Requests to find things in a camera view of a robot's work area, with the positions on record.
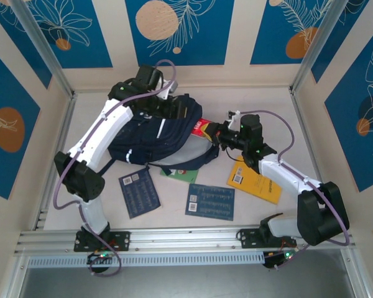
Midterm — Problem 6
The red snack packet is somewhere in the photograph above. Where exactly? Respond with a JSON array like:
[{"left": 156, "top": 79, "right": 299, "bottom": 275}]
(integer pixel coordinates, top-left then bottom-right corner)
[{"left": 191, "top": 117, "right": 217, "bottom": 139}]

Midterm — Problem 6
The green notebook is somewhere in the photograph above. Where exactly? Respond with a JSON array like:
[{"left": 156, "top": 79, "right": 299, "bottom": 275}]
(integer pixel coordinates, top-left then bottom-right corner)
[{"left": 160, "top": 167, "right": 200, "bottom": 184}]

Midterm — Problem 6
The navy blue backpack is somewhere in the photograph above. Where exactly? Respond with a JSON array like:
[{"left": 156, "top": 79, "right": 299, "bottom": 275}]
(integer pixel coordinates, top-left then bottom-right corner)
[{"left": 93, "top": 93, "right": 221, "bottom": 178}]

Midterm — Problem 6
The yellow book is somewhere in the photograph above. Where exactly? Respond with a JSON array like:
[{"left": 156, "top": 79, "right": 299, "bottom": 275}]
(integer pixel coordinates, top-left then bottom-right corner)
[{"left": 226, "top": 156, "right": 282, "bottom": 205}]

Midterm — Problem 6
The dark blue paperback book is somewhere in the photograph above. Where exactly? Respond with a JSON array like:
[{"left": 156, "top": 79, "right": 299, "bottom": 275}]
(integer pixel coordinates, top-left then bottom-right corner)
[
  {"left": 117, "top": 169, "right": 162, "bottom": 220},
  {"left": 185, "top": 182, "right": 236, "bottom": 221}
]

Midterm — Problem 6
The black controller board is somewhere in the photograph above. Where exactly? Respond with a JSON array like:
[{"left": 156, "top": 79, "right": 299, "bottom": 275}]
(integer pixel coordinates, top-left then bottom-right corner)
[
  {"left": 86, "top": 251, "right": 117, "bottom": 266},
  {"left": 262, "top": 250, "right": 296, "bottom": 269}
]

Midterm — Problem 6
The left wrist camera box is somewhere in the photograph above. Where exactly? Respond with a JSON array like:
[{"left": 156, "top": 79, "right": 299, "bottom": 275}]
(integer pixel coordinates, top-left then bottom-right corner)
[{"left": 160, "top": 79, "right": 178, "bottom": 101}]

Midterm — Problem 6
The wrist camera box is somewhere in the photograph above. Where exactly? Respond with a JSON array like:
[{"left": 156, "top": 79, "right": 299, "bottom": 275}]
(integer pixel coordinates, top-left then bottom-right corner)
[
  {"left": 160, "top": 79, "right": 178, "bottom": 101},
  {"left": 226, "top": 109, "right": 242, "bottom": 125}
]

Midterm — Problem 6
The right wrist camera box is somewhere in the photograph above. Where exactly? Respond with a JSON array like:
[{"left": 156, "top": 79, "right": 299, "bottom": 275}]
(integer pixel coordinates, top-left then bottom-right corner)
[{"left": 226, "top": 109, "right": 242, "bottom": 125}]

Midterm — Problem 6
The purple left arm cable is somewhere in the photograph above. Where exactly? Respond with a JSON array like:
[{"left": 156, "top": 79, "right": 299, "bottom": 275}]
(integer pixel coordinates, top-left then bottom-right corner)
[{"left": 54, "top": 59, "right": 178, "bottom": 277}]

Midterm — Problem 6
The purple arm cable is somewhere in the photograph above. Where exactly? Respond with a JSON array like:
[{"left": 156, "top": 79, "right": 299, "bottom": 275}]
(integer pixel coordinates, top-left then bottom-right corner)
[
  {"left": 236, "top": 109, "right": 351, "bottom": 264},
  {"left": 54, "top": 59, "right": 178, "bottom": 277}
]

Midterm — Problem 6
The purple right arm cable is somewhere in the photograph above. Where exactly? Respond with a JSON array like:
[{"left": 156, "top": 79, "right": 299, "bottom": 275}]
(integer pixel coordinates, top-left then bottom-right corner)
[{"left": 236, "top": 109, "right": 351, "bottom": 264}]

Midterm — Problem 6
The aluminium side rail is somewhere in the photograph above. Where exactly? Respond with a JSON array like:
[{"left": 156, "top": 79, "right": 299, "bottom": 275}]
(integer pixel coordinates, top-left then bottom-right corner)
[
  {"left": 34, "top": 91, "right": 78, "bottom": 230},
  {"left": 289, "top": 88, "right": 337, "bottom": 224}
]

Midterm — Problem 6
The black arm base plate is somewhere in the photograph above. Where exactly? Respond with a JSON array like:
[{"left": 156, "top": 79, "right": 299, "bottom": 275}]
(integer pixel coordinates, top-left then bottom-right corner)
[
  {"left": 237, "top": 228, "right": 298, "bottom": 249},
  {"left": 73, "top": 231, "right": 131, "bottom": 252}
]

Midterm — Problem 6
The aluminium mounting rail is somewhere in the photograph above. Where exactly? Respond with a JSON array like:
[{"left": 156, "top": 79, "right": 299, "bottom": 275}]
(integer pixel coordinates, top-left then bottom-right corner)
[{"left": 14, "top": 223, "right": 357, "bottom": 255}]

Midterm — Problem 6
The aluminium frame post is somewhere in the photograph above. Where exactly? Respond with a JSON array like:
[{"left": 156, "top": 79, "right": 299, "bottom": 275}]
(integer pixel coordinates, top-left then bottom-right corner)
[
  {"left": 11, "top": 0, "right": 75, "bottom": 97},
  {"left": 290, "top": 0, "right": 344, "bottom": 94}
]

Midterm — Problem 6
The grey slotted cable duct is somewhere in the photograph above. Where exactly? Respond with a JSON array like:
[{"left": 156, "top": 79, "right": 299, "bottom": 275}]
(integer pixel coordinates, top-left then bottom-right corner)
[{"left": 27, "top": 251, "right": 267, "bottom": 268}]

